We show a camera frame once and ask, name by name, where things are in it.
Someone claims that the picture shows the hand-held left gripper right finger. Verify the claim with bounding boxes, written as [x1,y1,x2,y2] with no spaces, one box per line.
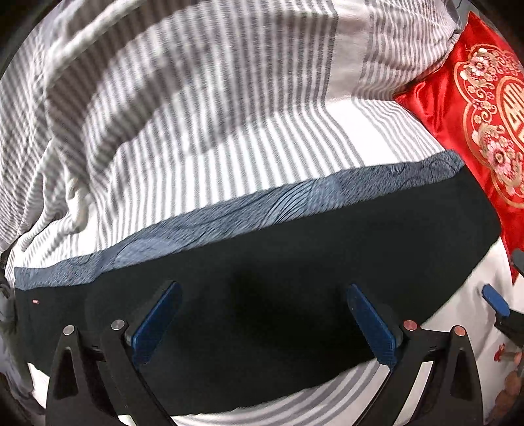
[346,282,486,426]

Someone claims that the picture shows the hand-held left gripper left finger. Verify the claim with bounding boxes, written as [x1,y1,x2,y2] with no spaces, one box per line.
[45,280,183,426]

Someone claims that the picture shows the grey jacket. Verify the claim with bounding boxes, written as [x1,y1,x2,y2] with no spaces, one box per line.
[0,246,46,410]

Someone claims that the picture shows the grey white striped duvet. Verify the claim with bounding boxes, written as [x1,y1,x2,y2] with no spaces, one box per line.
[0,0,465,255]

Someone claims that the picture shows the red embroidered satin cushion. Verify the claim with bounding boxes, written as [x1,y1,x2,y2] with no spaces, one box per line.
[393,11,524,283]

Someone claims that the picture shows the floral printed cloth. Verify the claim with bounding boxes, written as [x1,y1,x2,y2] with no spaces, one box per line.
[491,344,524,410]

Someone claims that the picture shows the white mattress grey curved stripes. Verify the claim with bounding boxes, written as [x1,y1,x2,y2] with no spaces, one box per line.
[8,96,524,426]

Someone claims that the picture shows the black pants blue patterned waistband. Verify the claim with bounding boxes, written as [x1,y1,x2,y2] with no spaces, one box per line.
[12,149,502,416]

